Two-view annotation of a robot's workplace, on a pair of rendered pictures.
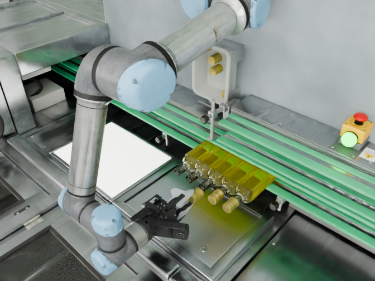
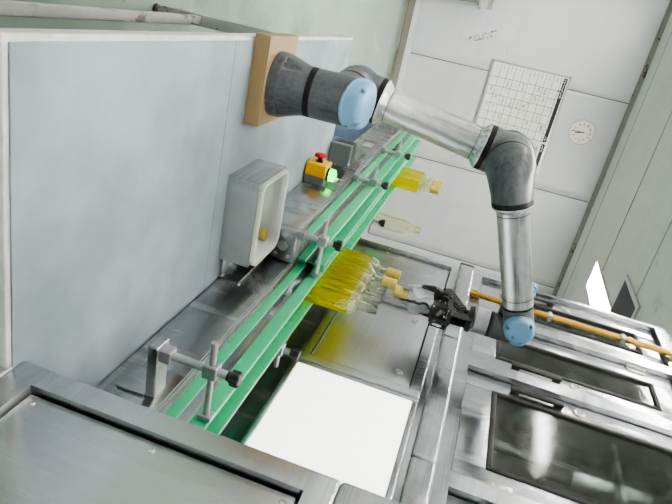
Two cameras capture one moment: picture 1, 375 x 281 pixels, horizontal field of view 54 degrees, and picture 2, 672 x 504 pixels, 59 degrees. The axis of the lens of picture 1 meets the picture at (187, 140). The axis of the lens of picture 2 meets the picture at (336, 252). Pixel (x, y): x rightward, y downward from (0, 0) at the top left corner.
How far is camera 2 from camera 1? 2.16 m
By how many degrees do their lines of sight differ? 97
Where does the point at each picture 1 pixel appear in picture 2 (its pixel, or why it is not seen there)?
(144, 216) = (460, 313)
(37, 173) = not seen: outside the picture
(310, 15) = not seen: hidden behind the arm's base
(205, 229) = (393, 322)
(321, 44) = not seen: hidden behind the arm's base
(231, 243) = (394, 306)
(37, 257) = (526, 459)
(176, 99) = (243, 303)
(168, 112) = (277, 314)
